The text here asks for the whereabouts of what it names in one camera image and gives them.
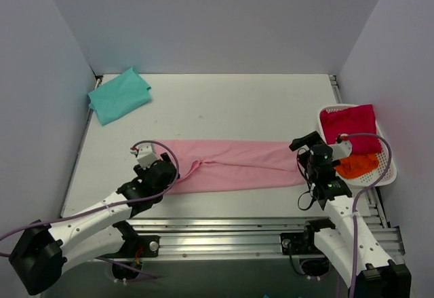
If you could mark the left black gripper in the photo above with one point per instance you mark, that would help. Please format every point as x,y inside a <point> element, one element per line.
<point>168,159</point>

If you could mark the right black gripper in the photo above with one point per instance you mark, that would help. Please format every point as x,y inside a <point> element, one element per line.
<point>303,140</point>

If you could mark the pink t-shirt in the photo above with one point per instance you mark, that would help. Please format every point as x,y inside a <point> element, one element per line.
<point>228,165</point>

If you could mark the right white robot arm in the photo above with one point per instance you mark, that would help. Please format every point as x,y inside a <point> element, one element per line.
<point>343,236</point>

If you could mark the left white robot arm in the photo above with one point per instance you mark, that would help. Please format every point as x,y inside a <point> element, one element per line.
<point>47,249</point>

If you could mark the orange t-shirt in basket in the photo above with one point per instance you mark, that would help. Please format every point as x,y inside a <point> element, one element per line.
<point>357,165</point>

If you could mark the magenta t-shirt in basket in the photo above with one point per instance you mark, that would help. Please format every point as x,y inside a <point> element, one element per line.
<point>352,120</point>

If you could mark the teal folded t-shirt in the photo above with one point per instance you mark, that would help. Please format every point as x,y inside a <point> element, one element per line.
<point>119,96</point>

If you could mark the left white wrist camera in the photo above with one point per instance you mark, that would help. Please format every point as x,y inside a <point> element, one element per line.
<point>144,154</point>

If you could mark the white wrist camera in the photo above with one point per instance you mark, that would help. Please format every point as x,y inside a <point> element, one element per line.
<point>144,154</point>
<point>342,148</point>

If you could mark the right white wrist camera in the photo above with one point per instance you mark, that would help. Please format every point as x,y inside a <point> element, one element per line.
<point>342,148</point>

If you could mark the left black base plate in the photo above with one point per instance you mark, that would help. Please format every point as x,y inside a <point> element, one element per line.
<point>137,247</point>

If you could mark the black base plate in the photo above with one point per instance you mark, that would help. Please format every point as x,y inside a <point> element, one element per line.
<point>297,243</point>
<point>137,247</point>

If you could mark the aluminium rail frame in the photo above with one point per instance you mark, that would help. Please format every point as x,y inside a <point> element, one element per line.
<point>217,239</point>

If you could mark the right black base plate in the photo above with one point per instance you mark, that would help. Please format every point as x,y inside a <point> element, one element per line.
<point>297,243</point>

